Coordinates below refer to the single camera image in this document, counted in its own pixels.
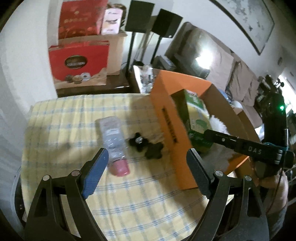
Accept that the black star knob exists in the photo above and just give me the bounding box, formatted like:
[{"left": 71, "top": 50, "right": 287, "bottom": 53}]
[
  {"left": 145, "top": 142, "right": 164, "bottom": 160},
  {"left": 128, "top": 132, "right": 149, "bottom": 152}
]

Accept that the bright portable lamp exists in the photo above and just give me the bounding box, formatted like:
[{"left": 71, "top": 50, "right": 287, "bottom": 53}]
[{"left": 195, "top": 46, "right": 215, "bottom": 70}]

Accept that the brown sofa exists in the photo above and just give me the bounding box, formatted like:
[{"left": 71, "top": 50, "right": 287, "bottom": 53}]
[{"left": 164, "top": 22, "right": 265, "bottom": 128}]

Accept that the green yellow toothpaste box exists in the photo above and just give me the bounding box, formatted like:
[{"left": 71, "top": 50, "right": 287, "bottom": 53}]
[{"left": 171, "top": 89, "right": 212, "bottom": 154}]

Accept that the brown cardboard box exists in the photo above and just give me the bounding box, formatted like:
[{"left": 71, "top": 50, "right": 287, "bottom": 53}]
[{"left": 59, "top": 31, "right": 127, "bottom": 76}]

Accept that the white fluffy duster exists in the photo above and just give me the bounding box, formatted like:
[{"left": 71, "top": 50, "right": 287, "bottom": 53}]
[{"left": 203, "top": 114, "right": 241, "bottom": 167}]

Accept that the pink tissue pack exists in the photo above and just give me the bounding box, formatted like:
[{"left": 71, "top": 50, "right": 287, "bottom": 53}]
[{"left": 101, "top": 8, "right": 123, "bottom": 35}]

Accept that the red collection gift bag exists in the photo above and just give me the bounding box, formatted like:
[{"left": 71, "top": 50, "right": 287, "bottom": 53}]
[{"left": 49, "top": 41, "right": 109, "bottom": 90}]

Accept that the large brown carton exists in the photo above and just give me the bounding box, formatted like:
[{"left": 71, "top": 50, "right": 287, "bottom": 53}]
[{"left": 230, "top": 102, "right": 262, "bottom": 143}]

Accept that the red gift bag upper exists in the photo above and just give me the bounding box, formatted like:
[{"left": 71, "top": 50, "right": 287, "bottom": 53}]
[{"left": 58, "top": 0, "right": 108, "bottom": 39}]

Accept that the framed ink painting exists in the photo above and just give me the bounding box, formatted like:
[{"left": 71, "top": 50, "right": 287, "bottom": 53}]
[{"left": 212, "top": 0, "right": 275, "bottom": 55}]

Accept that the orange cardboard box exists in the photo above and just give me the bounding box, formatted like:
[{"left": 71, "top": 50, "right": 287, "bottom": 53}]
[{"left": 149, "top": 70, "right": 249, "bottom": 190}]

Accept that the clear bottle pink cap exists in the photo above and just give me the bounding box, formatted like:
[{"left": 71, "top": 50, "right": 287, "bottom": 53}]
[{"left": 95, "top": 116, "right": 130, "bottom": 177}]

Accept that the right black speaker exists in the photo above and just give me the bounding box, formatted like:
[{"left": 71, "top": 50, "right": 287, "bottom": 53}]
[{"left": 151, "top": 9, "right": 183, "bottom": 64}]

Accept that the white curtain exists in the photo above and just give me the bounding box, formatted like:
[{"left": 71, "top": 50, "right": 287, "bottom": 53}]
[{"left": 0, "top": 22, "right": 58, "bottom": 163}]

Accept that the person right hand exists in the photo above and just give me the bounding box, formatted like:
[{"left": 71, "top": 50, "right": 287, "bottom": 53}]
[{"left": 254, "top": 171, "right": 290, "bottom": 232}]

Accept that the black speaker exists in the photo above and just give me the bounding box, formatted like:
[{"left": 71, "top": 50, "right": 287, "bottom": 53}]
[
  {"left": 125, "top": 1, "right": 154, "bottom": 78},
  {"left": 151, "top": 9, "right": 183, "bottom": 64}
]

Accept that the left black speaker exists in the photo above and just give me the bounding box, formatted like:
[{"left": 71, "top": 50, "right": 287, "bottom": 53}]
[{"left": 125, "top": 1, "right": 154, "bottom": 78}]

